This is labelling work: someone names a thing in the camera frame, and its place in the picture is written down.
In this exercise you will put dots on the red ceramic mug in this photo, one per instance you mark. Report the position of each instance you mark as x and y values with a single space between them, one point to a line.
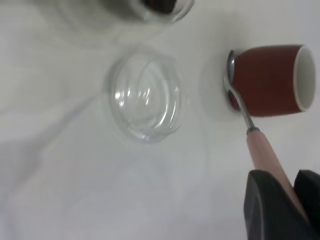
270 80

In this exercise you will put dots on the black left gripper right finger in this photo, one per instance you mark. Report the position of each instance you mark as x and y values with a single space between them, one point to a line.
311 195

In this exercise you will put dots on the small clear glass dish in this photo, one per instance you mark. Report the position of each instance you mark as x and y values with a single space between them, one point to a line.
147 100

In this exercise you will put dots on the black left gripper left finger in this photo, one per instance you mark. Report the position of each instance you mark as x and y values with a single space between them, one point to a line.
270 215

